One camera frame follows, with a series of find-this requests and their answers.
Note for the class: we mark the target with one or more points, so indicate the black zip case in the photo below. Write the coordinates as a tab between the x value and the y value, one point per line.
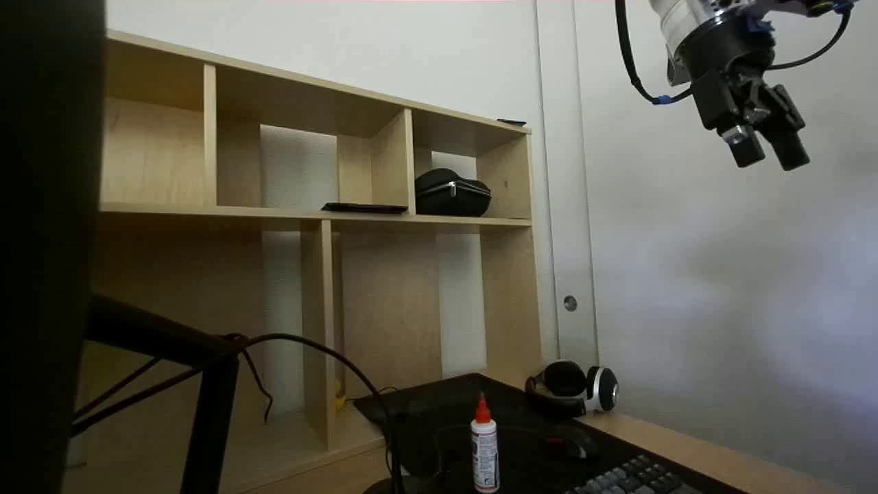
451	193

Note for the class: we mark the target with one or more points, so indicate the black and silver headphones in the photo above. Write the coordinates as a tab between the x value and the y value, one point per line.
563	382

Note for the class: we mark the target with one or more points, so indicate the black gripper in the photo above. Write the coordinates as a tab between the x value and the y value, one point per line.
729	64

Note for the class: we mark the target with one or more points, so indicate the black desk mat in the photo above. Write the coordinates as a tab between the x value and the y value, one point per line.
439	415

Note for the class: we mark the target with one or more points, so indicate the small dark flat object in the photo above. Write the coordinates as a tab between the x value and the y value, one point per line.
510	122

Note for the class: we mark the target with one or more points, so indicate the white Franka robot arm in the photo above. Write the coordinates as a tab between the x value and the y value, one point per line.
681	15

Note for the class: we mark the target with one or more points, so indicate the black metal stand frame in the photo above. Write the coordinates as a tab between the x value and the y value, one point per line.
210	413

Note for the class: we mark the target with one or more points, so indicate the dark monitor edge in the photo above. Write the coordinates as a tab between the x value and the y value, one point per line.
45	247

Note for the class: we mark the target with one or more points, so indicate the white glue bottle, orange cap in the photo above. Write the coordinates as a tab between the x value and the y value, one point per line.
483	452

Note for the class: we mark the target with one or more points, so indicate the grey mechanical keyboard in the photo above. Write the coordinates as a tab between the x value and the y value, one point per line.
635	477

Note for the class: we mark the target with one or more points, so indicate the round wall lock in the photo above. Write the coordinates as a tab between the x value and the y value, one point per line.
568	303

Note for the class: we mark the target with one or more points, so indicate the light wooden shelf unit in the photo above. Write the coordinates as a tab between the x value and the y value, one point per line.
394	303

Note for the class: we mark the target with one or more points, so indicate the flat black tablet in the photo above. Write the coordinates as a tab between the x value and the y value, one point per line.
362	205

